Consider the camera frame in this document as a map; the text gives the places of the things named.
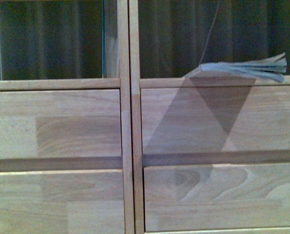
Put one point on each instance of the white paperback book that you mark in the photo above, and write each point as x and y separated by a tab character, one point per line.
272	68

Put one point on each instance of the right wooden shelf unit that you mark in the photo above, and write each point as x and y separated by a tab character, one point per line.
142	161

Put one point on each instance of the wooden shelf unit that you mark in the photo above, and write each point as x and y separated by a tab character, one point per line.
120	82
142	161

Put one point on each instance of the left wooden shelf unit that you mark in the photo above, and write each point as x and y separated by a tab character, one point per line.
120	82

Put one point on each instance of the right upper wooden drawer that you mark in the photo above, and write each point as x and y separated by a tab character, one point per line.
215	119

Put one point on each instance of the wooden drawer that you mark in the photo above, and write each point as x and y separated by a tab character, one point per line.
60	124
215	119
211	197
62	202

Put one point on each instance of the left upper wooden drawer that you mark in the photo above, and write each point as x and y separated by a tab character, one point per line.
60	124

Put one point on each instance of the left lower wooden drawer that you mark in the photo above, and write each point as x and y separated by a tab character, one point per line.
62	202

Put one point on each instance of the right lower wooden drawer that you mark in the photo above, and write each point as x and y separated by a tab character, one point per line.
211	197

